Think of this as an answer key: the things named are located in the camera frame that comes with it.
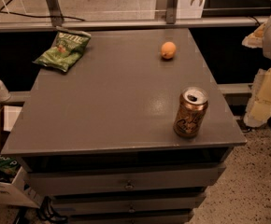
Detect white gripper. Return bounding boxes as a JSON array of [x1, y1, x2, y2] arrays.
[[242, 23, 271, 128]]

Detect orange soda can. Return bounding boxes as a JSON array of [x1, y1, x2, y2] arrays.
[[173, 87, 208, 138]]

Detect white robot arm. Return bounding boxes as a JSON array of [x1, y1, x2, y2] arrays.
[[242, 16, 271, 128]]

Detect green jalapeno chip bag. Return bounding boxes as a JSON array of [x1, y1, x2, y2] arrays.
[[34, 26, 92, 73]]

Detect green snack bag in box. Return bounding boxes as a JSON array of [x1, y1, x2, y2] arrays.
[[0, 156, 20, 176]]

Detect orange fruit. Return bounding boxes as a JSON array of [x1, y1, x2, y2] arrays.
[[161, 42, 177, 60]]

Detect cardboard box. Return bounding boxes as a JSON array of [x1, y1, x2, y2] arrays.
[[0, 105, 43, 208]]

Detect metal frame rail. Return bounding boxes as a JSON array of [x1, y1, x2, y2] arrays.
[[0, 0, 271, 32]]

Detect black cable on floor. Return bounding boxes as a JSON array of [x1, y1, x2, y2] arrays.
[[0, 0, 87, 22]]

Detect black cables under cabinet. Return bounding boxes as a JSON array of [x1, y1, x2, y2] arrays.
[[13, 196, 69, 224]]

